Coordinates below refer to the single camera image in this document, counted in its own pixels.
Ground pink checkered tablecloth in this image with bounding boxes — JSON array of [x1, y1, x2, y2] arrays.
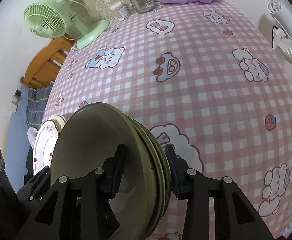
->
[[44, 1, 292, 237]]

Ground white pink-rimmed plate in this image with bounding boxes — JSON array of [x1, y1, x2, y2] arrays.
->
[[33, 120, 59, 175]]

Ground grey plaid pillow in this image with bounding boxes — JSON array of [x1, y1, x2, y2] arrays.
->
[[26, 85, 53, 130]]

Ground green desk fan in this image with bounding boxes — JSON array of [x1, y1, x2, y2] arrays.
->
[[24, 0, 109, 49]]

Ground scalloped yellow floral plate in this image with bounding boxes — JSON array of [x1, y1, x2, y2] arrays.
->
[[48, 115, 67, 133]]

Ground cream ceramic bowl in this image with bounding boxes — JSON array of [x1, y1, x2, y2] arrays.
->
[[126, 115, 171, 216], [51, 102, 156, 239], [79, 102, 166, 239]]

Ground white desk fan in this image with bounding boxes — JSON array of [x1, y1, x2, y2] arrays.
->
[[258, 0, 292, 65]]

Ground cotton swab container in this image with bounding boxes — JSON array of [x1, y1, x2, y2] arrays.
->
[[109, 1, 131, 21]]

